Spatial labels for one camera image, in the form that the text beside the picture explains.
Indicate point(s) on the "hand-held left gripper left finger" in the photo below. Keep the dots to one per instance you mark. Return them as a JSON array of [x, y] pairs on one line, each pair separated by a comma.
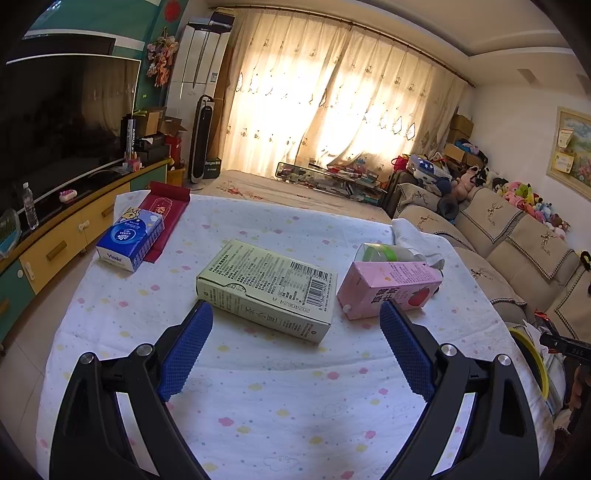
[[187, 350]]

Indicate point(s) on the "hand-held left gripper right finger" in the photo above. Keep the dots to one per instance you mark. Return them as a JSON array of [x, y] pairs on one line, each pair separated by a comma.
[[408, 355]]

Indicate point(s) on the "black bin with yellow rim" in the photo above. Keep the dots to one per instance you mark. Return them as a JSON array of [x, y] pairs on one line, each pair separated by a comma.
[[531, 355]]

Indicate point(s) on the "pink drink carton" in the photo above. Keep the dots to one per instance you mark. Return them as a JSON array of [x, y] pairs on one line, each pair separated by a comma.
[[388, 281]]

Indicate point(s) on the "pale green cardboard box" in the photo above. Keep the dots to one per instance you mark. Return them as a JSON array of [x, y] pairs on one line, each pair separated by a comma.
[[263, 281]]

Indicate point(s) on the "green-labelled plastic bottle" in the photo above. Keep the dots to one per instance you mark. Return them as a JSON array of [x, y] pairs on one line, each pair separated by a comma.
[[378, 253]]

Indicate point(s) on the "person's right hand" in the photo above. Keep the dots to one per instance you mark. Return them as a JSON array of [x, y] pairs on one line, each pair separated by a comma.
[[581, 390]]

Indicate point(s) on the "black yellow plush toy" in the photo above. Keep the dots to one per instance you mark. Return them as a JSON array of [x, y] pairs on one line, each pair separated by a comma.
[[585, 272]]

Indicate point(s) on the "white spotted tablecloth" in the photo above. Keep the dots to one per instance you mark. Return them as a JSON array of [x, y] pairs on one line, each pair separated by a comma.
[[277, 406]]

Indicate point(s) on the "blue tissue pack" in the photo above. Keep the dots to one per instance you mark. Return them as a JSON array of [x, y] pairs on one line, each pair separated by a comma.
[[129, 240]]

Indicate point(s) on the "beige sofa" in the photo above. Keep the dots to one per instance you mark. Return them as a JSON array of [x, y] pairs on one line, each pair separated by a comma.
[[498, 230]]

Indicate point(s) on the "red envelope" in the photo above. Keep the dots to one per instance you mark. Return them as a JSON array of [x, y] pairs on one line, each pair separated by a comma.
[[166, 198]]

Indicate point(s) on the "grey round cushion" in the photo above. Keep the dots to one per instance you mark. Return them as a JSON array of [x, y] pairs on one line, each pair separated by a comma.
[[448, 201]]

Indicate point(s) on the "pile of plush toys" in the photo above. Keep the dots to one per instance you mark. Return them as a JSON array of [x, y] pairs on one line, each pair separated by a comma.
[[521, 196]]

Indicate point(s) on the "dark suitcase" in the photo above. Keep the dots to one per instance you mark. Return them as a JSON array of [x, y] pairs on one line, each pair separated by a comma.
[[397, 194]]

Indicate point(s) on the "teal and yellow TV cabinet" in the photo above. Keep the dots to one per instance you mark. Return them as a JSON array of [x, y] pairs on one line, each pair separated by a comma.
[[60, 240]]

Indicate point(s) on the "yellow bucket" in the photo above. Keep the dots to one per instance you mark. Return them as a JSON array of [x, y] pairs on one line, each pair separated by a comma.
[[175, 177]]

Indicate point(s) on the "small dark carton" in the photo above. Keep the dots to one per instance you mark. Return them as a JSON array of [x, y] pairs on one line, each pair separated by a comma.
[[213, 168]]

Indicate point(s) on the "beige floral blanket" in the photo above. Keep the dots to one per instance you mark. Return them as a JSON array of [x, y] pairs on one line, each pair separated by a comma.
[[286, 194]]

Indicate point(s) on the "blue star patterned bag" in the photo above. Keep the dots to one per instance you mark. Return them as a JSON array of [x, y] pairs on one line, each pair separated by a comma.
[[427, 167]]

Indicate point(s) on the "glass coffee table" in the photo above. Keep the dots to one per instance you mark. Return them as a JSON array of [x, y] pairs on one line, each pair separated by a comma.
[[332, 180]]

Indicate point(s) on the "red bag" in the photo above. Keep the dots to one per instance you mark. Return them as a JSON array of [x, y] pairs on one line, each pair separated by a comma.
[[400, 164]]

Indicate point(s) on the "pink toy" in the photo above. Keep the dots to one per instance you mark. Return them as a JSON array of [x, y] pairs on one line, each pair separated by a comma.
[[131, 165]]

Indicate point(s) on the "pink small object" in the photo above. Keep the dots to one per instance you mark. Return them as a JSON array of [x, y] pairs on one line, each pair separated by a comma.
[[68, 196]]

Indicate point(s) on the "framed flower picture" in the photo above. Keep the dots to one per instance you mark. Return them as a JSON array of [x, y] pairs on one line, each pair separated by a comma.
[[572, 152]]

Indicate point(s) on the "red canister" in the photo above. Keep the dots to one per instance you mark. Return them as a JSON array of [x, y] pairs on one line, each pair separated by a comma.
[[174, 152]]

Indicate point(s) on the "open brown cardboard box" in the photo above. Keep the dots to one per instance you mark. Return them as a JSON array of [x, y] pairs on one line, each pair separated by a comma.
[[459, 156]]

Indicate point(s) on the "clear water bottle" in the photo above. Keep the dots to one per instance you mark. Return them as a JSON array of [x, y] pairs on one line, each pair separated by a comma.
[[30, 207]]

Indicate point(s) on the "black tower fan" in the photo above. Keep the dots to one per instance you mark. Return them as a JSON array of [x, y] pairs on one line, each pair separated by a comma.
[[202, 138]]

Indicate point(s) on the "clear plastic bag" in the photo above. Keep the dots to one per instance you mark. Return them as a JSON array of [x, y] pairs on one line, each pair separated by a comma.
[[9, 233]]

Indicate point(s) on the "tall black box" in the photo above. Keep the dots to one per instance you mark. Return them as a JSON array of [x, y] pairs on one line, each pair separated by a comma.
[[128, 138]]

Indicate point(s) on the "closed brown cardboard box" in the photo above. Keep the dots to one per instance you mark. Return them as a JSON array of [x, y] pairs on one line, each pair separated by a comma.
[[461, 128]]

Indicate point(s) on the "large curved television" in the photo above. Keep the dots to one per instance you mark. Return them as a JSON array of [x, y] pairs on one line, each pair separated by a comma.
[[60, 129]]

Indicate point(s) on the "cream embroidered curtain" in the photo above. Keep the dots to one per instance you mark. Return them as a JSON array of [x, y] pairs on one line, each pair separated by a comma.
[[323, 101]]

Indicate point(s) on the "white standing air conditioner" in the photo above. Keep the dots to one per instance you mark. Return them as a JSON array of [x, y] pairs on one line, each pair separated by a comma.
[[194, 60]]

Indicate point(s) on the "hanging artificial flowers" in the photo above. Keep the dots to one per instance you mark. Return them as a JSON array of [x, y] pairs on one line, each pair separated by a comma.
[[161, 57]]

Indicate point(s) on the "brown curtain rod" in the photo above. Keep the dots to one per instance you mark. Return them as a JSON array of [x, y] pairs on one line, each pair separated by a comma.
[[369, 31]]

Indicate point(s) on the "dark box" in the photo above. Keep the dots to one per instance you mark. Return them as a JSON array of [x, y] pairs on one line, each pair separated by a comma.
[[222, 20]]

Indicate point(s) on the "red round wall decoration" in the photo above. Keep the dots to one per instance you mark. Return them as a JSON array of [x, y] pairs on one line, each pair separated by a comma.
[[172, 9]]

